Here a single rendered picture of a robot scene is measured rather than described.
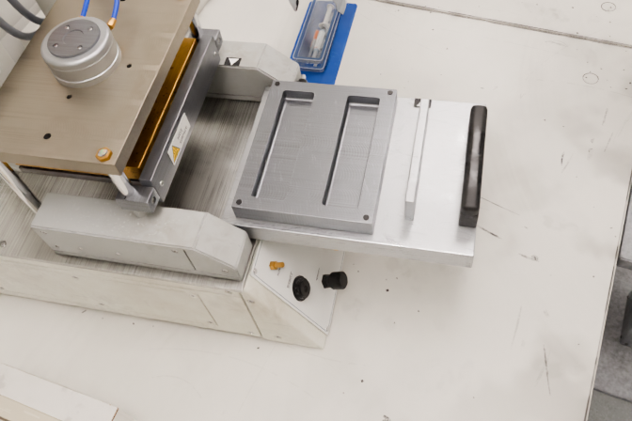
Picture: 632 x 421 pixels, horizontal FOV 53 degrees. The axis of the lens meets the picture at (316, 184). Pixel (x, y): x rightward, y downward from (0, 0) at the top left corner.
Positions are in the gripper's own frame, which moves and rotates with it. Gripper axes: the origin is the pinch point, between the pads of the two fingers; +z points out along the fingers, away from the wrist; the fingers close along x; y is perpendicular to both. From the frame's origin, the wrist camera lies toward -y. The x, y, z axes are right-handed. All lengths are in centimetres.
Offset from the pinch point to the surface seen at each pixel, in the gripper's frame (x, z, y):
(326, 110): -12.2, -16.7, -37.4
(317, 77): -1.4, 7.5, -9.6
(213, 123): 5.1, -10.3, -36.7
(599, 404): -68, 83, -35
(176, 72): 5.7, -23.2, -39.4
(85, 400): 12, -1, -75
